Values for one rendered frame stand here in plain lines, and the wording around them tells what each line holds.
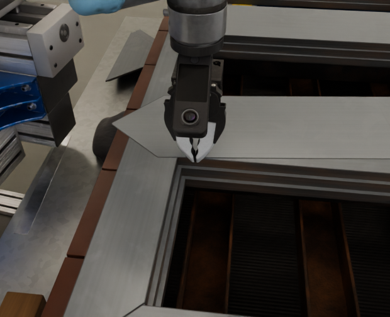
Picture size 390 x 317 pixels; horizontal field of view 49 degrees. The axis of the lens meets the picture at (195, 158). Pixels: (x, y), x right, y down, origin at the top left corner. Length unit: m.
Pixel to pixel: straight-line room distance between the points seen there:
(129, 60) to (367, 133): 0.73
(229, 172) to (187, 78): 0.20
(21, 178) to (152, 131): 1.35
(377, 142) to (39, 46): 0.61
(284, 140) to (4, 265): 0.54
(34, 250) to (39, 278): 0.06
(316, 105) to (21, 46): 0.56
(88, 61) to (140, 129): 2.08
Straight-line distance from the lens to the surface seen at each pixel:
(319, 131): 0.78
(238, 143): 0.73
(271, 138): 0.75
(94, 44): 3.02
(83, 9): 0.49
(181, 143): 0.66
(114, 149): 0.80
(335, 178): 0.73
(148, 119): 0.78
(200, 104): 0.56
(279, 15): 1.19
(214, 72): 0.63
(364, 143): 0.78
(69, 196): 0.94
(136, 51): 1.33
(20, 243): 0.88
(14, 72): 0.92
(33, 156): 2.15
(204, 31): 0.55
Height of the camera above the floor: 1.34
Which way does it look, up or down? 42 degrees down
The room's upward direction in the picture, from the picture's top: straight up
